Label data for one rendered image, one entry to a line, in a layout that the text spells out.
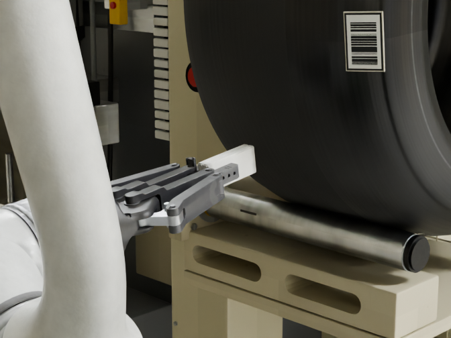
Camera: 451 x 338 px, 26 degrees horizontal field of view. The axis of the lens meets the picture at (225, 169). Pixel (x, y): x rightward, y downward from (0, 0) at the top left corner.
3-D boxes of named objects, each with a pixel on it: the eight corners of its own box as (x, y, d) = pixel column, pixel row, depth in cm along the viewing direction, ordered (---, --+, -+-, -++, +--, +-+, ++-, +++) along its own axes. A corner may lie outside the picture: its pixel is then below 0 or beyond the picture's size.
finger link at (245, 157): (202, 163, 98) (207, 165, 98) (249, 144, 103) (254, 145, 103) (205, 191, 99) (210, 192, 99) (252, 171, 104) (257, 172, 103)
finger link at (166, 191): (120, 194, 91) (129, 197, 90) (207, 160, 98) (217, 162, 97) (125, 233, 92) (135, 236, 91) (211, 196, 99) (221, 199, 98)
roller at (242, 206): (196, 214, 136) (201, 183, 135) (219, 215, 139) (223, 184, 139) (406, 274, 112) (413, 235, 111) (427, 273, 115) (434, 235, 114)
